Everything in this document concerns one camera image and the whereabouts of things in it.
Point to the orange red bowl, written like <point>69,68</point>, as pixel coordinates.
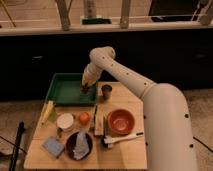
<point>121,121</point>

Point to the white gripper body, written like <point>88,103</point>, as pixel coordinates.
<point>88,81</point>

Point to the crumpled white cloth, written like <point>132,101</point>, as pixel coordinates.
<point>81,148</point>

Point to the orange tomato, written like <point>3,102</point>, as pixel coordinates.
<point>84,118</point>

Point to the dark red grape bunch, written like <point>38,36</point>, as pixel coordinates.
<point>85,89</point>

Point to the black pole stand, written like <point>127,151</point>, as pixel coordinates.
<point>16,147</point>

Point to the white handled black brush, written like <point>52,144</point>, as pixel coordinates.
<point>109,141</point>

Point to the green plastic tray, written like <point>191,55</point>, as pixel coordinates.
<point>65,90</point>

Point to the small dark metal cup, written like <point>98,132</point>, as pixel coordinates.
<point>106,91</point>

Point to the dark brown plate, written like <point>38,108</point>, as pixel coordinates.
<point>71,142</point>

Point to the blue sponge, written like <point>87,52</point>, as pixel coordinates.
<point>53,146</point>

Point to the wooden block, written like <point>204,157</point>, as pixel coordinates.
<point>99,124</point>

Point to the white round container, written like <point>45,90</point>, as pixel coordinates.
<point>65,121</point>

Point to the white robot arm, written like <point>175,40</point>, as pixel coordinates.
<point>168,130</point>

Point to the yellow corn cob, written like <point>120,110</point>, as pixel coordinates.
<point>47,112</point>

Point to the green object on shelf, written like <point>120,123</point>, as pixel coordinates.
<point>93,21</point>

